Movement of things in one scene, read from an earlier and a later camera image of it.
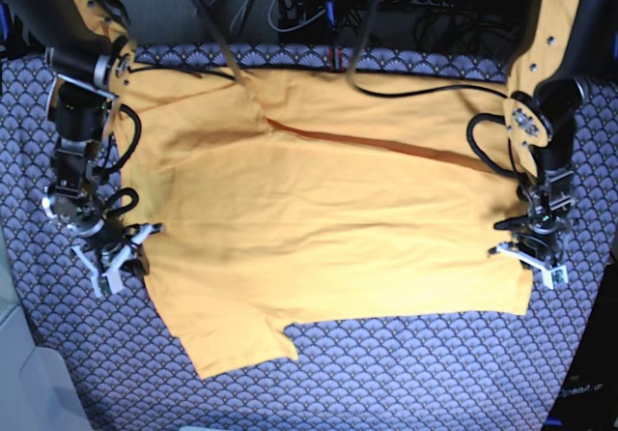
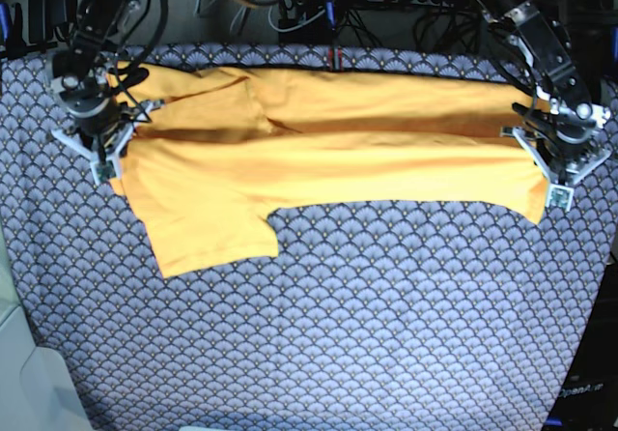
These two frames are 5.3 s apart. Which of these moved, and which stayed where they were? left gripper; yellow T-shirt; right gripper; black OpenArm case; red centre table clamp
Moved: yellow T-shirt; left gripper; right gripper
Stayed: black OpenArm case; red centre table clamp
